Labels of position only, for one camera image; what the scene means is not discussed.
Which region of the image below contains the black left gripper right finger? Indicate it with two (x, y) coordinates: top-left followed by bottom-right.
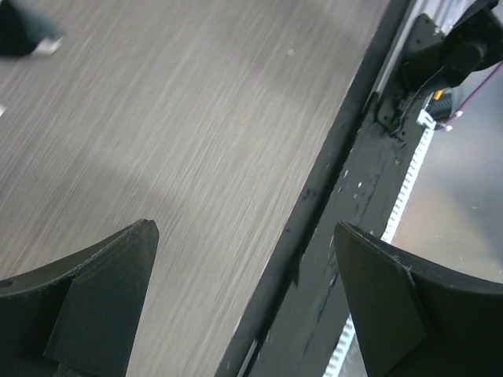
(334, 222), (502, 376)

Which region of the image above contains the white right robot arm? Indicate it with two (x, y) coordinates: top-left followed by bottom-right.
(401, 1), (502, 93)

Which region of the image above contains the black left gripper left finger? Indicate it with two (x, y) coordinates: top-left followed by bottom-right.
(1, 219), (159, 376)

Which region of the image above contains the zebra print cushion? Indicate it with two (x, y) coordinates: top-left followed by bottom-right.
(1, 0), (63, 59)

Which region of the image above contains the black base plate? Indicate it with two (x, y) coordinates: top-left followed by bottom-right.
(216, 1), (424, 376)

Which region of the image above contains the white slotted cable duct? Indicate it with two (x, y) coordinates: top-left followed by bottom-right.
(323, 130), (434, 377)

